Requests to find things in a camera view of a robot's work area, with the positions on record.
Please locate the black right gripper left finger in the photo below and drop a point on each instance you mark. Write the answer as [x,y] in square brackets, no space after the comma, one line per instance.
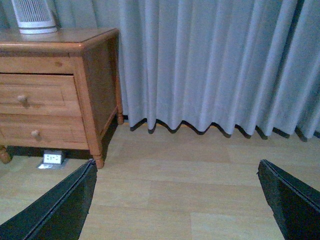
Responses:
[60,213]

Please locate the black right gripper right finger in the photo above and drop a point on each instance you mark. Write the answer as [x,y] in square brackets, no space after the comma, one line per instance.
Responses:
[295,204]

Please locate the wooden drawer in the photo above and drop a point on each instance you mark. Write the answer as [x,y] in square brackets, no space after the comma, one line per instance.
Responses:
[39,94]
[60,132]

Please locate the floor power outlet box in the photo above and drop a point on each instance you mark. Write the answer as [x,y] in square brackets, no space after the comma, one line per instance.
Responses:
[52,159]

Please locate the wooden nightstand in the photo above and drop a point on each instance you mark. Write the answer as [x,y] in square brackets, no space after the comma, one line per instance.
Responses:
[90,55]

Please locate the grey curtain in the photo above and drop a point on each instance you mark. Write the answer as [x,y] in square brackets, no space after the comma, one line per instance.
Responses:
[248,64]

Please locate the white slatted air purifier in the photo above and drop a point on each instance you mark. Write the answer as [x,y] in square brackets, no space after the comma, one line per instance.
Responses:
[34,17]

